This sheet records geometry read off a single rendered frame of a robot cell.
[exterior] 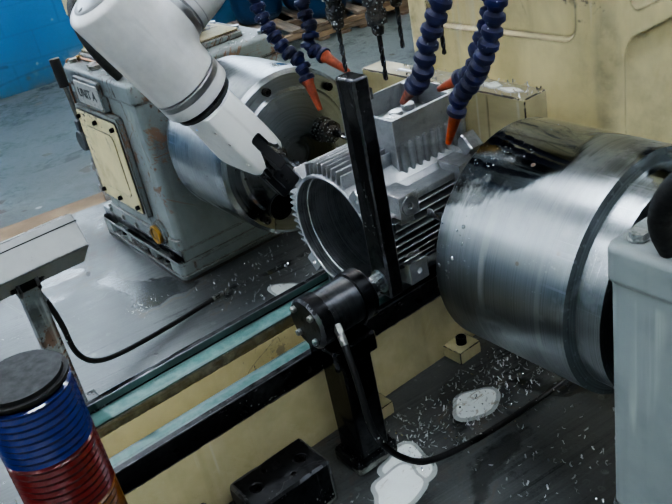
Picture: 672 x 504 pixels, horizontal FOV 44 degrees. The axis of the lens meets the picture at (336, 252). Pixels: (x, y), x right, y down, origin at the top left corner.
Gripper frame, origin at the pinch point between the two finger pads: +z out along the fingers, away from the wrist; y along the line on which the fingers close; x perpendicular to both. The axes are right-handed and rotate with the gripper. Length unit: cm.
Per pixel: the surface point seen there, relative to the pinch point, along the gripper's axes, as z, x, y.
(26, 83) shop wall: 146, 47, -535
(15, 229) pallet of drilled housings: 89, -33, -258
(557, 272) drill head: 0.0, 1.3, 42.3
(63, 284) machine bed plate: 16, -29, -58
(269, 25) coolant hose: -7.6, 16.8, -12.4
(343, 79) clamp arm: -14.6, 6.7, 19.4
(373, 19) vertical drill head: -10.1, 17.9, 10.3
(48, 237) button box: -11.3, -22.8, -16.5
